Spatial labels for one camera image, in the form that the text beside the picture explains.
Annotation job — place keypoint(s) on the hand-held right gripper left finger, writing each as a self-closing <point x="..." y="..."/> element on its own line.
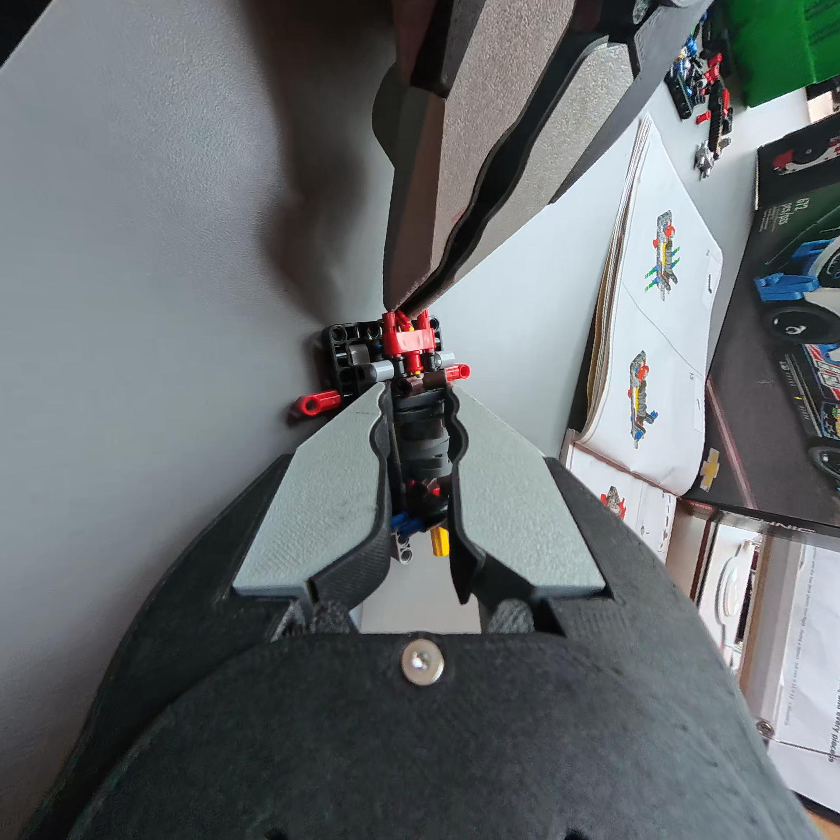
<point x="315" y="518"/>

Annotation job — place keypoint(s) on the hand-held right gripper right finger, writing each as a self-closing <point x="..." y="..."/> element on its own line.
<point x="525" y="518"/>

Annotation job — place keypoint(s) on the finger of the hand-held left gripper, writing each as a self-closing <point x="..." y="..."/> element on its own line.
<point x="558" y="151"/>
<point x="485" y="131"/>

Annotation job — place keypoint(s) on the black lego frame assembly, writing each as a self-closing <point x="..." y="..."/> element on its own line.
<point x="407" y="341"/>

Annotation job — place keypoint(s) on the pile of loose lego parts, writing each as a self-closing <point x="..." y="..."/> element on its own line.
<point x="715" y="92"/>

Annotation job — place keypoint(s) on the lego instruction booklet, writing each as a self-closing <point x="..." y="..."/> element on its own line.
<point x="663" y="361"/>

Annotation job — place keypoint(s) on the green plastic bin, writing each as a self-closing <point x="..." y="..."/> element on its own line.
<point x="781" y="46"/>

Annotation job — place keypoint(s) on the black printed car box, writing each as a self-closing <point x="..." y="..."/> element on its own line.
<point x="741" y="394"/>

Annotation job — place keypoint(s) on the clear holder with paper sheet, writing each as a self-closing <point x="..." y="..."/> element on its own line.
<point x="807" y="656"/>

